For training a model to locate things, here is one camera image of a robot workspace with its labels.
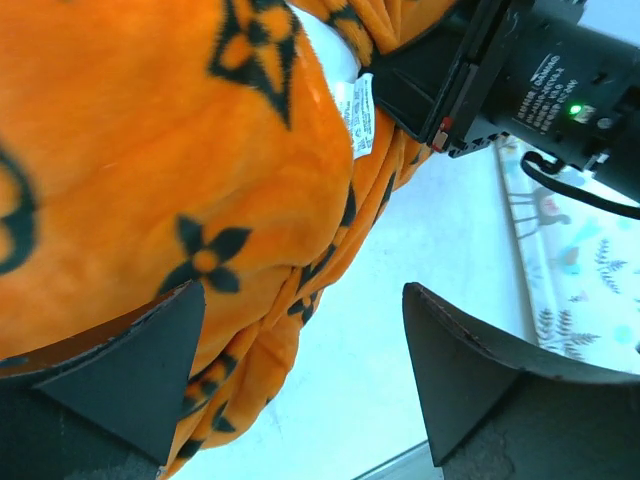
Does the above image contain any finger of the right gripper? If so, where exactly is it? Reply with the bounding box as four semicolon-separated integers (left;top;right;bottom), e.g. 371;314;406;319
365;29;473;143

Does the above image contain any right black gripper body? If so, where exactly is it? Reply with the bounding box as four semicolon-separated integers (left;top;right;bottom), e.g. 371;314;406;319
417;1;639;193

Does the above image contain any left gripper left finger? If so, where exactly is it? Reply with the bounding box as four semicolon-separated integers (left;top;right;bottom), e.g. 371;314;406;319
1;282;205;479

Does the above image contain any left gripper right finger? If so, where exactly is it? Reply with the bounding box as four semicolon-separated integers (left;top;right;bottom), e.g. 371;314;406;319
402;283;639;480

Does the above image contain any orange patterned pillowcase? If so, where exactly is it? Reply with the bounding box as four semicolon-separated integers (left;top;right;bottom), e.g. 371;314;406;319
1;1;449;479

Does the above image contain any white floral animal pillow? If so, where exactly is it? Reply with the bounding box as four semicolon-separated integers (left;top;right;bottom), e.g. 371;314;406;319
495;137;639;374

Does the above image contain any white care label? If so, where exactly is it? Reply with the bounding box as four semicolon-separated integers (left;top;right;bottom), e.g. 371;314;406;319
331;73;375;159

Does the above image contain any aluminium front rail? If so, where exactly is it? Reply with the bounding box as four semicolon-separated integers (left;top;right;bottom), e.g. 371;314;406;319
354;441;444;480

